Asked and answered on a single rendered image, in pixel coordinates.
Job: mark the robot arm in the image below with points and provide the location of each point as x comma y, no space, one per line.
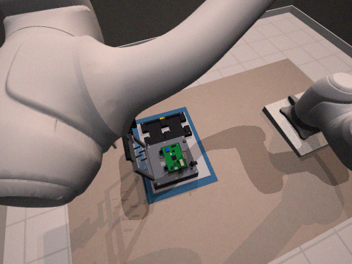
65,97

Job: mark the green circuit board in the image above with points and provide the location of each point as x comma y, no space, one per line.
173,157

